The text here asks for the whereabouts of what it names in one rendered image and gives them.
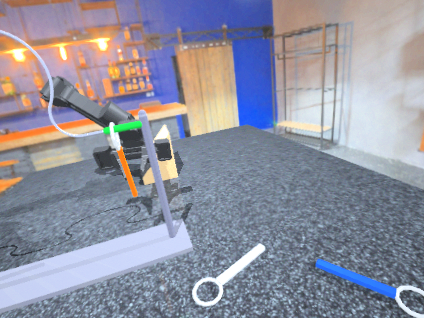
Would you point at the orange handle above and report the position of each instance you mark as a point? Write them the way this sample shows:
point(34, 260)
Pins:
point(117, 146)

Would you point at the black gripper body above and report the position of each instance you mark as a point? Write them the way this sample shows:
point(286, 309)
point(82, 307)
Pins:
point(132, 150)

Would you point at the white loop with straight handle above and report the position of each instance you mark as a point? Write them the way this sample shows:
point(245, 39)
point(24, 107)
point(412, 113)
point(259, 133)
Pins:
point(227, 275)

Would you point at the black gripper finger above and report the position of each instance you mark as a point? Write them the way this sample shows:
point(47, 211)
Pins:
point(145, 165)
point(117, 163)

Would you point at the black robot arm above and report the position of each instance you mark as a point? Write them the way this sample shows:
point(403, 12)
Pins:
point(65, 95)

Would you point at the white hoop with blue handle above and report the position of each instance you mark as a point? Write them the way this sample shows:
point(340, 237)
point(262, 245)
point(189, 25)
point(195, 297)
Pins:
point(369, 283)

